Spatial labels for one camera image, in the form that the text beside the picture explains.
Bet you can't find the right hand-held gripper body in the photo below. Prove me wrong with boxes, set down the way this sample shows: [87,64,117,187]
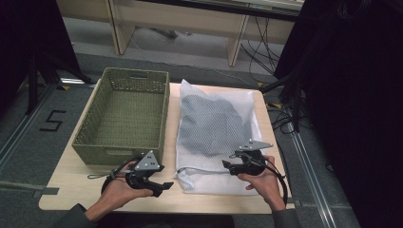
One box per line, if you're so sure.
[239,139,275,177]

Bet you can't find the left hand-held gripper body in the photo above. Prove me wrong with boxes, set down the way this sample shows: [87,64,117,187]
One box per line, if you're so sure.
[125,149,162,191]

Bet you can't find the white mesh laundry bag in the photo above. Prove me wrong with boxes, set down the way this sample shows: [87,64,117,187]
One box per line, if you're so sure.
[174,79,264,197]

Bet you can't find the black cloth garment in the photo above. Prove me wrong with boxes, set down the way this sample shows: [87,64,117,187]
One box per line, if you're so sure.
[181,93,255,159]

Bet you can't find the green woven basket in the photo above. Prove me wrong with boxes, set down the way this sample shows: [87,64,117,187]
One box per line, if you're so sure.
[71,66,171,167]

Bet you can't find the person's right hand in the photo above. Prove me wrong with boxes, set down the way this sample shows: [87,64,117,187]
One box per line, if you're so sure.
[237,155,286,212]

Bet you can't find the person's left hand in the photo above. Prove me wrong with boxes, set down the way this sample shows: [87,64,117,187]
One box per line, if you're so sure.
[99,161,155,213]

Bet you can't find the black metal stand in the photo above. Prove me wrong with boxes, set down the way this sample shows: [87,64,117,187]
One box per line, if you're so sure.
[26,52,96,116]
[259,70,307,134]

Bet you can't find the black curtain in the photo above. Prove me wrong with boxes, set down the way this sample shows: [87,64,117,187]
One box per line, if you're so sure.
[274,0,403,228]
[0,0,82,110]

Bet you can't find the grey power strip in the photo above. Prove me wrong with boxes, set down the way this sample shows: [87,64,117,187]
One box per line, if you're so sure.
[151,28,193,40]

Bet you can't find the light wooden desk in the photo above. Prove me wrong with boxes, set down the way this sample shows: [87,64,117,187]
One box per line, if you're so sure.
[56,0,306,67]

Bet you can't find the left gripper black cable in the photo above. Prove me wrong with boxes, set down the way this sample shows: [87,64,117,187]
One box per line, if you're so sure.
[86,156,145,195]

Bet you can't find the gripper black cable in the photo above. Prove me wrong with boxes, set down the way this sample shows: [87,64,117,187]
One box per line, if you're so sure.
[233,151,290,206]
[86,156,145,195]

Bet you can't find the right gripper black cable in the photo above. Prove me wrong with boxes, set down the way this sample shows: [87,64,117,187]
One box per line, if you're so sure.
[233,151,290,206]

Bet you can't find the metal floor rail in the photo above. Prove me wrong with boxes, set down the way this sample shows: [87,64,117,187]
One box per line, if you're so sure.
[288,127,337,228]
[0,83,60,172]

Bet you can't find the bundle of black floor cables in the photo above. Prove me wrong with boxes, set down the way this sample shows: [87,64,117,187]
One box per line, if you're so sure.
[240,16,283,76]

